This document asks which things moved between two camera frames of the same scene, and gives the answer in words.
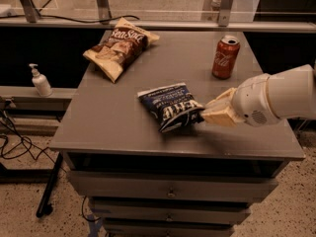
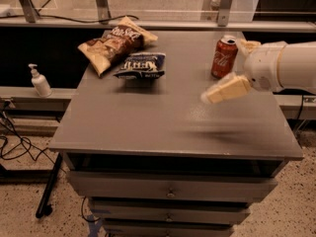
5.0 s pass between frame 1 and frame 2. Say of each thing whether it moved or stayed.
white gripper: moved
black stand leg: stayed
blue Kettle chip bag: moved
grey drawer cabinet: stayed
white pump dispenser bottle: stayed
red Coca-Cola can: stayed
